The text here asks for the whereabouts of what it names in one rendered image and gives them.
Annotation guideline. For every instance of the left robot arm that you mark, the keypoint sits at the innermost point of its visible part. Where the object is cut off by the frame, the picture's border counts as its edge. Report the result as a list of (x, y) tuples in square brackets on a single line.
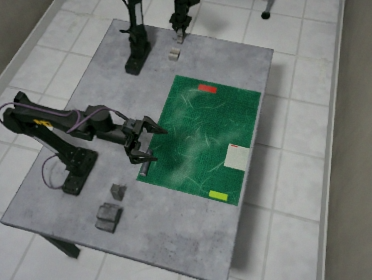
[(138, 35)]

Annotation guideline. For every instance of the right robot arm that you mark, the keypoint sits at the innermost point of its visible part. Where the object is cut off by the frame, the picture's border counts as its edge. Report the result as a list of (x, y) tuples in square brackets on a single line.
[(76, 159)]

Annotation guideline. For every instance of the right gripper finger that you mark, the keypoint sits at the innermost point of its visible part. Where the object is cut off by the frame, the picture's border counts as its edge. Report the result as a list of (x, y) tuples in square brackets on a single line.
[(135, 154), (149, 123)]

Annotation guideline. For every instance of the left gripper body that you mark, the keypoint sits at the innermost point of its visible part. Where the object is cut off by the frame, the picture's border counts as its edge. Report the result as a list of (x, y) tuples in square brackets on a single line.
[(181, 20)]

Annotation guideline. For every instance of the green mat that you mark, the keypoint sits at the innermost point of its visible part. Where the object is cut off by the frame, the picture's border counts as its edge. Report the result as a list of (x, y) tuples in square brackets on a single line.
[(210, 128)]

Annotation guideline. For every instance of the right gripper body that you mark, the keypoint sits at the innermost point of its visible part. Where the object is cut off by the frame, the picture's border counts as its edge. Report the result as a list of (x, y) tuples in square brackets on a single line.
[(124, 138)]

